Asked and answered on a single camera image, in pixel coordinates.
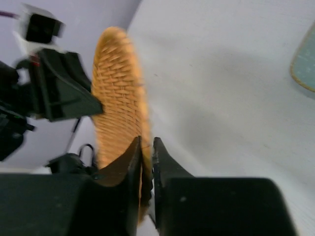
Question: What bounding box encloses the orange woven round plate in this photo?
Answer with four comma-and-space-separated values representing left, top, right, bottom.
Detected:
91, 27, 152, 224

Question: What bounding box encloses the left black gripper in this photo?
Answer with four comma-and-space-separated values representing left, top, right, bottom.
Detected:
0, 48, 103, 161

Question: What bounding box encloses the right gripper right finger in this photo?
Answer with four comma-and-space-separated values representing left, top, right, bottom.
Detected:
152, 137, 297, 236

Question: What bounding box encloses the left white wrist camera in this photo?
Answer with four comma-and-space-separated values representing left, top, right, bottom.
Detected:
13, 3, 65, 57

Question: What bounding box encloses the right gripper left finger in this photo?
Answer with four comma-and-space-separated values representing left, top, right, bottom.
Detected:
0, 137, 142, 236

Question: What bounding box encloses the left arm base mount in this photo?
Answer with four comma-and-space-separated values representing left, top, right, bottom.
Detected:
45, 144, 98, 175

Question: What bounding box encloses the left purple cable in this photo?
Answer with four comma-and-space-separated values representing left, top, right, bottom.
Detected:
0, 10, 20, 19

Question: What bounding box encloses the teal rectangular ceramic plate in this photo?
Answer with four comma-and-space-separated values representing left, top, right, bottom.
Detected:
289, 23, 315, 92

